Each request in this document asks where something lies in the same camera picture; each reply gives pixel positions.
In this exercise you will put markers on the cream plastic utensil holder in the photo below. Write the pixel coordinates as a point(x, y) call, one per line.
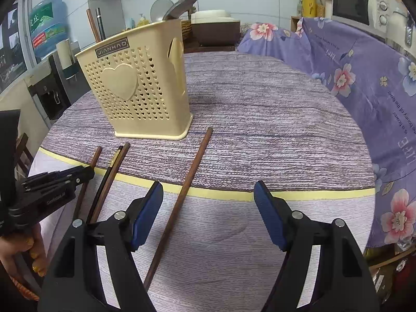
point(146, 97)

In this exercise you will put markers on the blue water bottle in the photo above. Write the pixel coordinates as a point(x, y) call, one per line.
point(48, 26)

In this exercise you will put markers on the black chopstick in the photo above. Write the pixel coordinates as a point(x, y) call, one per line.
point(101, 22)
point(109, 174)

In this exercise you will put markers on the metal spoon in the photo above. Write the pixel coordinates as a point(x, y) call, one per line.
point(157, 9)
point(182, 6)

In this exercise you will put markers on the white paper cup stack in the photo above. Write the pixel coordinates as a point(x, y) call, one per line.
point(64, 53)

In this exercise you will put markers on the yellow soap pump bottle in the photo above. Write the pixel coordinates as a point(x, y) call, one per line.
point(143, 22)

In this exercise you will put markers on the white box with brown base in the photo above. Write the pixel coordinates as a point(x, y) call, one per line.
point(214, 26)

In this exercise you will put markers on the white microwave oven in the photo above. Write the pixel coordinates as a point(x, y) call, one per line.
point(354, 6)

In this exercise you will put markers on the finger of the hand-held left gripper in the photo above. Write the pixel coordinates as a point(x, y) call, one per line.
point(65, 178)

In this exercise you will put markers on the glass jar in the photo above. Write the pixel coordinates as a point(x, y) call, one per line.
point(321, 5)

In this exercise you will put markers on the small dark wooden stool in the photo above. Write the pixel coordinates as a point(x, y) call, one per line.
point(24, 152)

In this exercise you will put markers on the green cup holder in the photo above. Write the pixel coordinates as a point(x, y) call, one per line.
point(71, 72)

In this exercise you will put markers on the glass window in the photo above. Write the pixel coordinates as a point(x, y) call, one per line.
point(14, 48)

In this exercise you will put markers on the purple floral cloth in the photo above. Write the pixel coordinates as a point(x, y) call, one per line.
point(357, 87)

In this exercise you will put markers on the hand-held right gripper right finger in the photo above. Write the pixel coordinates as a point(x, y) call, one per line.
point(271, 221)

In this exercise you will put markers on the small wooden box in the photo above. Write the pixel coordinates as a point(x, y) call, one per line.
point(296, 24)

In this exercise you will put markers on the small slim bottle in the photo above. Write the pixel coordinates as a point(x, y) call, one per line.
point(299, 6)

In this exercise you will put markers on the person's left hand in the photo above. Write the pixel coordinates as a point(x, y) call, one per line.
point(35, 253)

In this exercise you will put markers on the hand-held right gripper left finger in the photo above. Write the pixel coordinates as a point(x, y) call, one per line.
point(146, 221)

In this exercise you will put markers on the grey water dispenser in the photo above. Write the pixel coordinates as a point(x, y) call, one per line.
point(48, 94)

